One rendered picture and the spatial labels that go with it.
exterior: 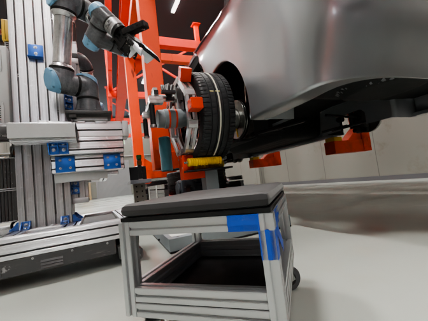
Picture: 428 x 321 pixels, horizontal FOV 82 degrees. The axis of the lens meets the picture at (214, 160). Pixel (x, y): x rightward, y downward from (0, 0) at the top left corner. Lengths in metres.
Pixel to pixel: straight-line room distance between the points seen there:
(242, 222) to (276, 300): 0.15
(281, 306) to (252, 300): 0.05
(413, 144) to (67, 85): 4.98
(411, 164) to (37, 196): 5.14
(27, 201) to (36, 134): 0.44
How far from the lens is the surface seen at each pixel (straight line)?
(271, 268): 0.50
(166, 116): 1.75
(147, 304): 0.63
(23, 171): 1.71
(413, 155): 5.30
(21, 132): 1.40
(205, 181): 1.79
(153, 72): 2.48
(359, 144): 3.75
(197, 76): 1.71
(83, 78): 1.59
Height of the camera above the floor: 0.37
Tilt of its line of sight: 5 degrees up
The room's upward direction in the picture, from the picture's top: 7 degrees counter-clockwise
